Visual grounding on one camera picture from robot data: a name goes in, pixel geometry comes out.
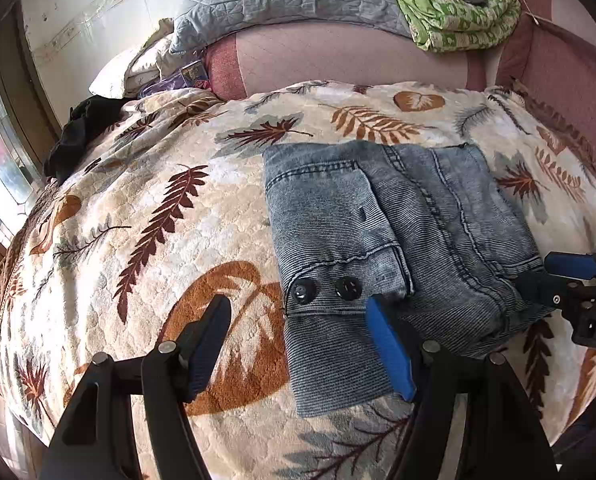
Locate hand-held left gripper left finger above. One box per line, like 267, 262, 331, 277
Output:
37, 294, 232, 480

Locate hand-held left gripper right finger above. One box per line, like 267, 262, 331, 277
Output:
365, 293, 561, 480

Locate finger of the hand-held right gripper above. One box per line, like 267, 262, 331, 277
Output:
544, 249, 596, 282
515, 271, 571, 311

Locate grey-blue denim pants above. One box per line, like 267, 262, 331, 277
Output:
263, 141, 558, 420

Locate cream leaf-print blanket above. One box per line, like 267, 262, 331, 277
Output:
0, 80, 596, 480

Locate brown fringed bedspread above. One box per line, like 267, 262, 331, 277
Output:
0, 180, 49, 361

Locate black cloth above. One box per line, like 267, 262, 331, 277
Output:
43, 95, 129, 183

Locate green patterned cloth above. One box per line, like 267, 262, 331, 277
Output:
355, 0, 522, 53

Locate stained glass window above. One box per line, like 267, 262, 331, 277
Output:
0, 42, 41, 233

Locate purple packet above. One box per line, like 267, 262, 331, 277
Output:
138, 60, 213, 98

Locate cream pillow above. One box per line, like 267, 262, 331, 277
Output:
89, 17, 176, 98

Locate pink padded bed headboard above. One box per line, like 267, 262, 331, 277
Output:
203, 0, 596, 201

